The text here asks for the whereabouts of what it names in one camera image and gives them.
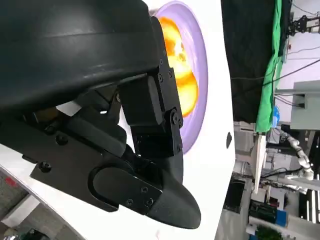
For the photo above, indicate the black backdrop cloth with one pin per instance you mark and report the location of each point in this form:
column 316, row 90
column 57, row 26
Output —
column 247, row 50

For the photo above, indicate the grey machine cabinet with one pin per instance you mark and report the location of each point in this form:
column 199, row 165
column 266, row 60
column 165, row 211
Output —
column 306, row 105

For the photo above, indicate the white desk panel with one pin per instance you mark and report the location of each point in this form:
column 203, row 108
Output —
column 258, row 162

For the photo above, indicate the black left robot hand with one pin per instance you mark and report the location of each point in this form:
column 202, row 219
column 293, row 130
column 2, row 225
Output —
column 75, row 50

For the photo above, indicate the black crate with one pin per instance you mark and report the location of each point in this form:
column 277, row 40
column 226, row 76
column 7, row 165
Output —
column 235, row 195

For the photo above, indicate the black background gripper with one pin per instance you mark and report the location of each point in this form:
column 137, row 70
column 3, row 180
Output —
column 303, row 23

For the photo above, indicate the orange and white bread roll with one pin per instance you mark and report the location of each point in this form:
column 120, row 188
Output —
column 183, row 82

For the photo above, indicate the lilac plate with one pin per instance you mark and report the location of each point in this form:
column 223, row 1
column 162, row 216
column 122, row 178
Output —
column 197, row 50

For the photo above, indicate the green cloth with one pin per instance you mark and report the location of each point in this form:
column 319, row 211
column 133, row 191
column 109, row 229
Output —
column 268, row 87

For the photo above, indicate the black round table grommet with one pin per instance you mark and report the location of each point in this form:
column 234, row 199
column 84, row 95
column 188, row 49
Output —
column 229, row 140

